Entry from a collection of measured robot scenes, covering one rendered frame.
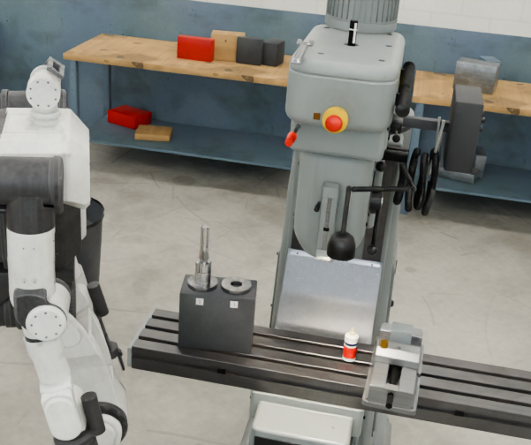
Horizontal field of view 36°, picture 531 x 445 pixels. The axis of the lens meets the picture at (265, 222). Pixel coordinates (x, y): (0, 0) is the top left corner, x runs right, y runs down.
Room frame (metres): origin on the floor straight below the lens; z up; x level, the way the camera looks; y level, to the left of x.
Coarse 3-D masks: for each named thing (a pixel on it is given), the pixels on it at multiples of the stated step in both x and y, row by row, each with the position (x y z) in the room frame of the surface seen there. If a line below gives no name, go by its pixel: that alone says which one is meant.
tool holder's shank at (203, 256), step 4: (204, 224) 2.11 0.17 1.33; (204, 228) 2.09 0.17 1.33; (208, 228) 2.10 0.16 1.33; (204, 232) 2.09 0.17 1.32; (208, 232) 2.10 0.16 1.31; (204, 236) 2.09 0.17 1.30; (208, 236) 2.10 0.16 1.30; (204, 240) 2.09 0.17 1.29; (208, 240) 2.10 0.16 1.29; (204, 244) 2.09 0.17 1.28; (208, 244) 2.10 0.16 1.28; (200, 248) 2.10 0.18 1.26; (204, 248) 2.09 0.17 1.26; (208, 248) 2.10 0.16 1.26; (200, 252) 2.10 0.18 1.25; (204, 252) 2.09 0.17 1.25; (208, 252) 2.10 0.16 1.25; (200, 256) 2.09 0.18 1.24; (204, 256) 2.09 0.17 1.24; (208, 256) 2.10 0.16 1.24; (200, 260) 2.10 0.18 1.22; (204, 260) 2.09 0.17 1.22
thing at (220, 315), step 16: (192, 288) 2.07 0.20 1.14; (208, 288) 2.06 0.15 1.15; (224, 288) 2.07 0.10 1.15; (240, 288) 2.08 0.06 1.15; (256, 288) 2.13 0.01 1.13; (192, 304) 2.04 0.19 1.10; (208, 304) 2.04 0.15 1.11; (224, 304) 2.04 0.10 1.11; (240, 304) 2.04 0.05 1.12; (192, 320) 2.04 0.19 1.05; (208, 320) 2.04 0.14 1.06; (224, 320) 2.04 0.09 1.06; (240, 320) 2.04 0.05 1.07; (192, 336) 2.04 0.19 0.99; (208, 336) 2.04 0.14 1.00; (224, 336) 2.04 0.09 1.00; (240, 336) 2.04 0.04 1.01
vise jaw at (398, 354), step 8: (392, 344) 1.98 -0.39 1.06; (400, 344) 1.98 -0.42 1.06; (376, 352) 1.95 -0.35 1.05; (384, 352) 1.95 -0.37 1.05; (392, 352) 1.95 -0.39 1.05; (400, 352) 1.95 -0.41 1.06; (408, 352) 1.95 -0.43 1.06; (416, 352) 1.95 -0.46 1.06; (376, 360) 1.95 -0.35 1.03; (384, 360) 1.94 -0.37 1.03; (392, 360) 1.94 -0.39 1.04; (400, 360) 1.93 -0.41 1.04; (408, 360) 1.93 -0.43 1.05; (416, 360) 1.93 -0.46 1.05; (416, 368) 1.92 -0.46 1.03
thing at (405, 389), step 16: (384, 336) 2.05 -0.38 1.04; (416, 336) 2.04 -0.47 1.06; (384, 368) 1.92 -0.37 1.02; (400, 368) 1.97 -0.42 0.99; (368, 384) 1.91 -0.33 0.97; (384, 384) 1.84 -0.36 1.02; (400, 384) 1.85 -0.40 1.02; (416, 384) 1.93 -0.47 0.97; (368, 400) 1.83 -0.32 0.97; (384, 400) 1.82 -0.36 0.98; (400, 400) 1.82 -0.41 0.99; (416, 400) 1.86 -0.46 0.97
